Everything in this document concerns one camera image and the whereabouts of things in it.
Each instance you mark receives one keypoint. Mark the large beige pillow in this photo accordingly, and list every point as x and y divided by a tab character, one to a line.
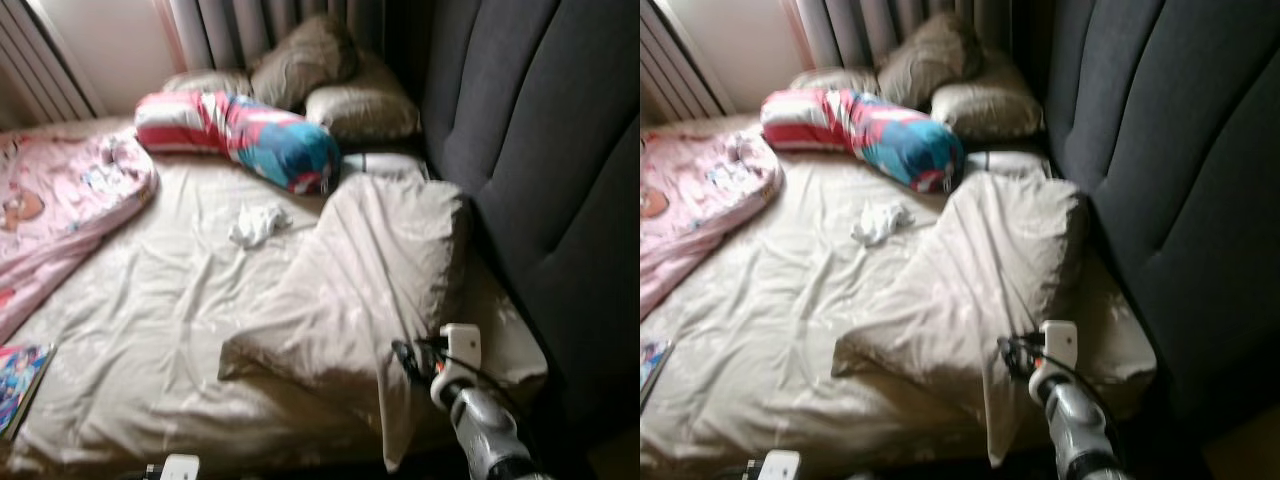
990	265
370	270

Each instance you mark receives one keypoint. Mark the colourful picture book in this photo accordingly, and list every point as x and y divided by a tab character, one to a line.
652	365
20	385

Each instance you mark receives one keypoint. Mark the pink cartoon print quilt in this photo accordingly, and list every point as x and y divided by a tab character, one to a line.
690	200
60	210

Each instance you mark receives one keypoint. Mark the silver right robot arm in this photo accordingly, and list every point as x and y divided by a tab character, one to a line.
1080	430
485	430

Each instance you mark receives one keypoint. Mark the white crumpled cloth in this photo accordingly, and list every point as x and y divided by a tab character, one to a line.
880	222
255	225

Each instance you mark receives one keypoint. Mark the small grey white pillow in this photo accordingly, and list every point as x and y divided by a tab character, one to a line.
1010	162
385	165

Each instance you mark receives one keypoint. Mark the bed with beige sheet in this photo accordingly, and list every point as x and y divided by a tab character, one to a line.
800	320
170	320

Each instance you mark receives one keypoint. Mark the dark grey padded headboard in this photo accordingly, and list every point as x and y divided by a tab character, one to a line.
540	150
1160	150

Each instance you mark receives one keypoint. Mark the red white blue bolster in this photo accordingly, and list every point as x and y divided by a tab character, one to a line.
260	140
885	135

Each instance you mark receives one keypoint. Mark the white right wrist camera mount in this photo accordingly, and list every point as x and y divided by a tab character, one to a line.
462	345
1060	342

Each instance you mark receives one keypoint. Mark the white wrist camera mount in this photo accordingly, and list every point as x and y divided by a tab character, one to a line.
180	468
1060	342
782	466
462	345

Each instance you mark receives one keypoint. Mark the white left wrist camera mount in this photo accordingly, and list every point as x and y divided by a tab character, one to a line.
180	468
782	466

